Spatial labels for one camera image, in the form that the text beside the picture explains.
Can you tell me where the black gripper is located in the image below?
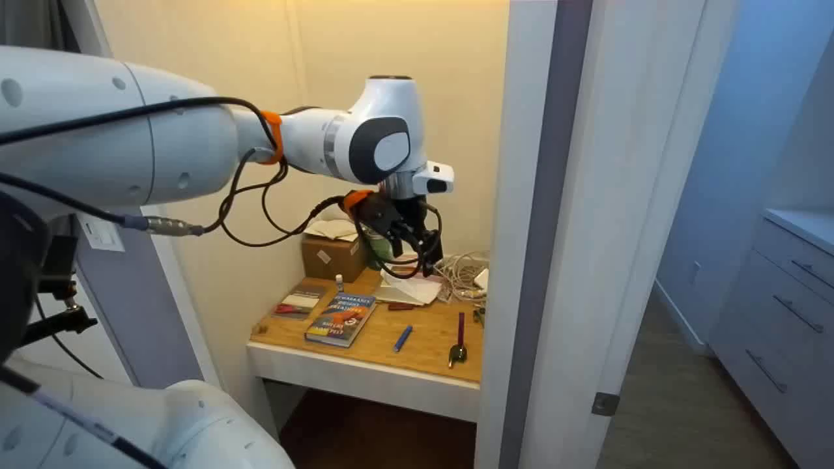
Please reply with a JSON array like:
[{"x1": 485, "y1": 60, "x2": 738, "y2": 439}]
[{"x1": 363, "y1": 194, "x2": 445, "y2": 276}]

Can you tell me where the blue marker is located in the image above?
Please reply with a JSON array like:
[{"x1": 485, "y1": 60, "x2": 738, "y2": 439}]
[{"x1": 390, "y1": 324, "x2": 416, "y2": 355}]

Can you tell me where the white paper pile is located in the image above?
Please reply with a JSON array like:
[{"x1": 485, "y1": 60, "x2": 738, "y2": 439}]
[{"x1": 373, "y1": 269, "x2": 445, "y2": 311}]

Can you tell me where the paper stack on box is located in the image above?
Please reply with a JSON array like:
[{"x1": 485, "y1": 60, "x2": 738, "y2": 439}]
[{"x1": 301, "y1": 217, "x2": 363, "y2": 245}]

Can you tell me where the brown cardboard box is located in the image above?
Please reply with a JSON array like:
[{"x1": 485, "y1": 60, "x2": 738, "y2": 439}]
[{"x1": 300, "y1": 233, "x2": 368, "y2": 284}]

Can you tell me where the colourful hardcover book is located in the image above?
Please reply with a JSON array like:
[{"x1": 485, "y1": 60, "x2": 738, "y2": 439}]
[{"x1": 301, "y1": 293, "x2": 381, "y2": 351}]

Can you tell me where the grey notebook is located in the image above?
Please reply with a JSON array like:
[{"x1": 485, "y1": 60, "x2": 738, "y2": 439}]
[{"x1": 271, "y1": 281, "x2": 327, "y2": 320}]

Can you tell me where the metal door strike plate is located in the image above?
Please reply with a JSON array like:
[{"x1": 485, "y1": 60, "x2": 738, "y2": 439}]
[{"x1": 591, "y1": 390, "x2": 623, "y2": 420}]

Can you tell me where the white drawer cabinet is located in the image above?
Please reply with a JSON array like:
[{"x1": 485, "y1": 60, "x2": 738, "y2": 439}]
[{"x1": 708, "y1": 207, "x2": 834, "y2": 469}]

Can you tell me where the orange cable strap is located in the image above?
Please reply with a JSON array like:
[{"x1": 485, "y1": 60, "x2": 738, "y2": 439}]
[
  {"x1": 257, "y1": 106, "x2": 287, "y2": 168},
  {"x1": 339, "y1": 187, "x2": 376, "y2": 217}
]

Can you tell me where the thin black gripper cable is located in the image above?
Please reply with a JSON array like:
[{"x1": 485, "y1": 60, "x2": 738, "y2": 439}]
[{"x1": 0, "y1": 153, "x2": 449, "y2": 281}]

